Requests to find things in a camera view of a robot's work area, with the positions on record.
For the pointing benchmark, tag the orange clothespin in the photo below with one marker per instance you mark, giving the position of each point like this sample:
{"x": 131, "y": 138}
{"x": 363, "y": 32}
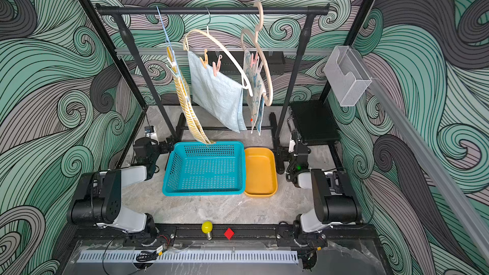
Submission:
{"x": 205, "y": 59}

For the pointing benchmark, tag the pink clothespin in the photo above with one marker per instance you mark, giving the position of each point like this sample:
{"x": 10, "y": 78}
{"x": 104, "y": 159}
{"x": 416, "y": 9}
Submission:
{"x": 254, "y": 59}
{"x": 217, "y": 65}

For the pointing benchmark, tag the black case on floor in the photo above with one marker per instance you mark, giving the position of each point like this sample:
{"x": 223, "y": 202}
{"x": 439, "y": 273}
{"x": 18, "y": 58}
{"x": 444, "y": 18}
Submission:
{"x": 315, "y": 123}

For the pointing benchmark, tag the white slotted cable duct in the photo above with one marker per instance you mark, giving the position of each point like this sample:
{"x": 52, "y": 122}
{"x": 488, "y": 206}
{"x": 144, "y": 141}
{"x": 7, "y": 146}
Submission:
{"x": 194, "y": 256}

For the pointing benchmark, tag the blue wire hanger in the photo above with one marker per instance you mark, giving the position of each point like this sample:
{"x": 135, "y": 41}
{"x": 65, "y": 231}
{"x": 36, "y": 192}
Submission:
{"x": 167, "y": 41}

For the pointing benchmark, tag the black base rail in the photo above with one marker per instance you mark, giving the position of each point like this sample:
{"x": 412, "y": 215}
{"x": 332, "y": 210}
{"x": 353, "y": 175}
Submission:
{"x": 281, "y": 235}

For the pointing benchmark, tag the yellow plastic tray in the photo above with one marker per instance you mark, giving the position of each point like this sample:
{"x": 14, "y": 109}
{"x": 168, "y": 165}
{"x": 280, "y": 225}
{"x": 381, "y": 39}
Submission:
{"x": 261, "y": 172}

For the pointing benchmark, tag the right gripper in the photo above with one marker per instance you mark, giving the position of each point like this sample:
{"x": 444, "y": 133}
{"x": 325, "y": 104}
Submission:
{"x": 284, "y": 151}

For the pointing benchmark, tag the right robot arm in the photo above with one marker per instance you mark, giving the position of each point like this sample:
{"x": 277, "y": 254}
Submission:
{"x": 334, "y": 200}

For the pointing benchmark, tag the light blue towel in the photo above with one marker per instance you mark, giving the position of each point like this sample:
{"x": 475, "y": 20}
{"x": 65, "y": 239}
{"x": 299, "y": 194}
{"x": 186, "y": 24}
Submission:
{"x": 218, "y": 94}

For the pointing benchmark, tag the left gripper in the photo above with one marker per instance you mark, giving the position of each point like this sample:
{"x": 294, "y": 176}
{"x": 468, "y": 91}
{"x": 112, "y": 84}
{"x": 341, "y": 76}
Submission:
{"x": 164, "y": 149}

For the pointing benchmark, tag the red diamond marker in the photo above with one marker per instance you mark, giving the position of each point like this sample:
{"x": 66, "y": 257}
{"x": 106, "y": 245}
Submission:
{"x": 229, "y": 233}

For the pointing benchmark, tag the teal perforated plastic basket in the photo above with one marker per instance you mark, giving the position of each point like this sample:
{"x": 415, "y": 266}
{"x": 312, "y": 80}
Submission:
{"x": 196, "y": 169}

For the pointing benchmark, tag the bunny pattern towel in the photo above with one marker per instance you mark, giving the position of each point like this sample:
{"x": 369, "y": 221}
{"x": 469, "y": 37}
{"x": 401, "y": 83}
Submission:
{"x": 255, "y": 102}

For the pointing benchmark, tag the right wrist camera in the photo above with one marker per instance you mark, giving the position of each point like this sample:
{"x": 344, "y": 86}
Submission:
{"x": 292, "y": 143}

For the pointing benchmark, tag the yellow striped towel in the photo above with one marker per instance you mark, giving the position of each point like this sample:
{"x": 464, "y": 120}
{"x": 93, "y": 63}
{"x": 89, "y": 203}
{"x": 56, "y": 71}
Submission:
{"x": 183, "y": 93}

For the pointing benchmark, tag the black clothes rack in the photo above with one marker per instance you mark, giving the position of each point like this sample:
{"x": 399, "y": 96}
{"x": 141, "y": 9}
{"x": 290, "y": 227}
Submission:
{"x": 275, "y": 125}

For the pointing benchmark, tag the pink clothespin on blue towel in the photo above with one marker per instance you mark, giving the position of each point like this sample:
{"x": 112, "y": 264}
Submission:
{"x": 217, "y": 65}

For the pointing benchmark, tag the yellow light bulb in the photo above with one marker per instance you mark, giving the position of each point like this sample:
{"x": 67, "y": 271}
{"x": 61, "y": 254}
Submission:
{"x": 207, "y": 228}

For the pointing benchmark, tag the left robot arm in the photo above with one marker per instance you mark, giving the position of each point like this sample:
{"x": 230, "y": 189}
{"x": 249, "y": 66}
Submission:
{"x": 97, "y": 200}

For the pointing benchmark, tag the clear acrylic wall box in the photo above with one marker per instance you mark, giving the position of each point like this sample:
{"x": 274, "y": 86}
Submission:
{"x": 347, "y": 74}

